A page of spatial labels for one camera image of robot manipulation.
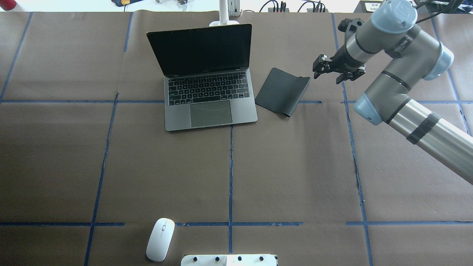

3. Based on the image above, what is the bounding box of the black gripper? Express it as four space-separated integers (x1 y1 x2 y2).
312 47 365 84

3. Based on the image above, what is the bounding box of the black mouse pad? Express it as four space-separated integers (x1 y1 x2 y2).
255 68 311 117

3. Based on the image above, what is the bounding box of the grey laptop computer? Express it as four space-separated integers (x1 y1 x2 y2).
146 24 258 132

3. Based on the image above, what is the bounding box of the white wireless mouse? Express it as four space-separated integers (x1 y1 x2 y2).
146 218 175 262

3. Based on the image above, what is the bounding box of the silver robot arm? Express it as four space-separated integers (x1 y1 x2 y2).
312 0 473 183

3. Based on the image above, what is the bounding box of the white desk lamp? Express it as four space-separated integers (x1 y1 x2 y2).
209 0 241 27

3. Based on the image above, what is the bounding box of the red bottle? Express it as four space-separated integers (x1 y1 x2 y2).
0 0 17 11

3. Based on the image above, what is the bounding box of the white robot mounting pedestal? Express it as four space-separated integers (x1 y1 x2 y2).
181 253 278 266

